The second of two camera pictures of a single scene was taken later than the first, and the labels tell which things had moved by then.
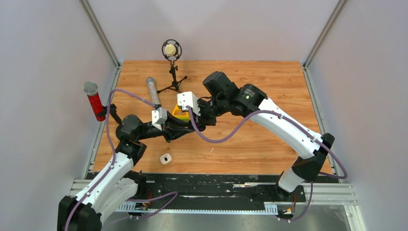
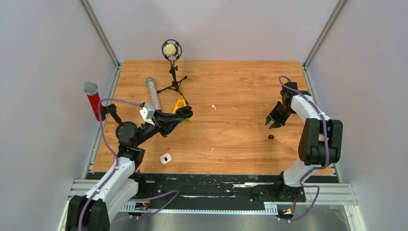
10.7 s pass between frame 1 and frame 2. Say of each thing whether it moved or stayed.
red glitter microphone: stayed
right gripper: moved
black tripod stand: stayed
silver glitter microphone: stayed
